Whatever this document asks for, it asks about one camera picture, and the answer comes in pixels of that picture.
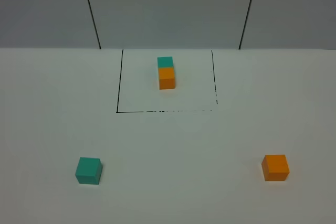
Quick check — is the template orange block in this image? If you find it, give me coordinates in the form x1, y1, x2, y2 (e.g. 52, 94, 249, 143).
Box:
158, 67, 176, 90

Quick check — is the template teal block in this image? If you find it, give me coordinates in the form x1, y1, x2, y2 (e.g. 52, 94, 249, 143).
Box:
157, 57, 174, 68

